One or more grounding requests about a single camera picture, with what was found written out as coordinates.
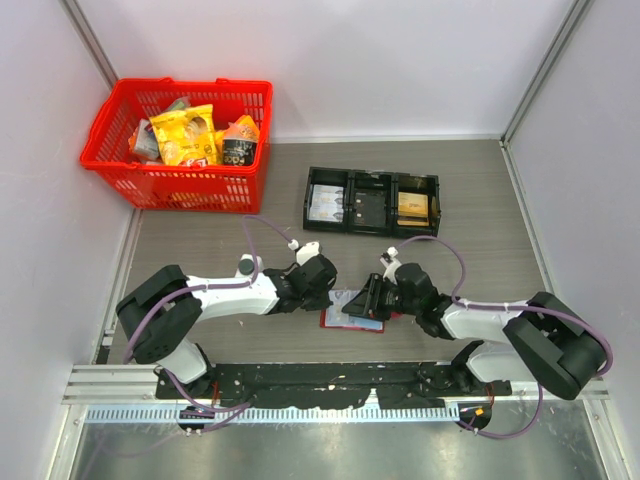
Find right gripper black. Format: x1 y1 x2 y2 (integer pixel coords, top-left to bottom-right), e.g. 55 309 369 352
342 272 420 322

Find red leather card holder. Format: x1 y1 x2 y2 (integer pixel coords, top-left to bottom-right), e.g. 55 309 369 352
320 290 385 333

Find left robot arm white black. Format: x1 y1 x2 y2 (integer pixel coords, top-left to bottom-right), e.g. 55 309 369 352
116 254 337 398

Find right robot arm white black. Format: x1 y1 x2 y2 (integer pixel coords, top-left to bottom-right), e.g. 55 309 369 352
342 263 609 400

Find black VIP cards stack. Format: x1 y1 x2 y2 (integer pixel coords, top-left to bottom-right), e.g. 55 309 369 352
354 190 386 228

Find silver VIP cards stack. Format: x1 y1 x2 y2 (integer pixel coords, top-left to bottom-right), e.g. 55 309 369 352
308 184 344 223

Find gold VIP cards stack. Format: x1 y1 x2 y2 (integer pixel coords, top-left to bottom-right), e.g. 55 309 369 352
397 192 430 227

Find black three-compartment card tray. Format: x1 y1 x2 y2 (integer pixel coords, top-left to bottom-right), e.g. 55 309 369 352
302 167 441 239

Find white plastic bottle black cap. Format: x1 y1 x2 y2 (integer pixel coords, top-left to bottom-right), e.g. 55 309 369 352
235 254 264 280

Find black instant noodle cup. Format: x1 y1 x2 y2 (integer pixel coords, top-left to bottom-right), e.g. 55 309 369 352
223 138 258 166

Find orange snack bag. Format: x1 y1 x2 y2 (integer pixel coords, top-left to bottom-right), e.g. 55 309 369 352
225 114 260 143

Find yellow snack bag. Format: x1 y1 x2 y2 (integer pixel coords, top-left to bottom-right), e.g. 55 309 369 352
149 104 218 167

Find blue and white small box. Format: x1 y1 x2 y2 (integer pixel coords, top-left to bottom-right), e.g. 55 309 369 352
129 119 160 161

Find red plastic shopping basket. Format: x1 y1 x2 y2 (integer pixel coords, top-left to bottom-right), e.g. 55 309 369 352
79 77 273 214

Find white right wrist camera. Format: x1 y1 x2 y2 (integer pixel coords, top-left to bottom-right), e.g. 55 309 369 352
380 246 402 284

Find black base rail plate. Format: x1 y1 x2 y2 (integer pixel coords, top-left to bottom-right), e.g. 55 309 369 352
183 362 512 410

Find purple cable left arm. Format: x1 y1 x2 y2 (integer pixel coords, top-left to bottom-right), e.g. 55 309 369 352
122 216 299 441

